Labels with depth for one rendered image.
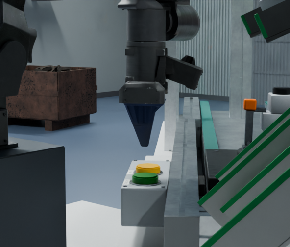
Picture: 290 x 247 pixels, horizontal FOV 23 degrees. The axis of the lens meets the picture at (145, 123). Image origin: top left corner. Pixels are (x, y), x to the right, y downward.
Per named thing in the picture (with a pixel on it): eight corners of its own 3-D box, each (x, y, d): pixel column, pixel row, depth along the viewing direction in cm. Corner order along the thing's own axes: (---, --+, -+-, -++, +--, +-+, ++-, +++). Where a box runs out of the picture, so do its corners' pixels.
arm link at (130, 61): (118, 42, 96) (164, 42, 96) (130, 40, 114) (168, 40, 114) (118, 103, 97) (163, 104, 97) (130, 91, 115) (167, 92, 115)
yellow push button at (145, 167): (134, 180, 113) (134, 167, 113) (136, 174, 117) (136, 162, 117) (159, 180, 113) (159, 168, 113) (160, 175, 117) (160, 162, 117)
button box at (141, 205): (120, 227, 106) (120, 186, 105) (132, 192, 127) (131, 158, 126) (167, 228, 105) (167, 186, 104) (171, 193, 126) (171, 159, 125)
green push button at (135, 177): (131, 190, 106) (131, 177, 106) (132, 184, 110) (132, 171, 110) (157, 190, 106) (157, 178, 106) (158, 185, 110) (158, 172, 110)
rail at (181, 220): (163, 291, 91) (163, 209, 90) (177, 158, 179) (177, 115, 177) (206, 293, 91) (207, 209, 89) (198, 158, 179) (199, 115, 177)
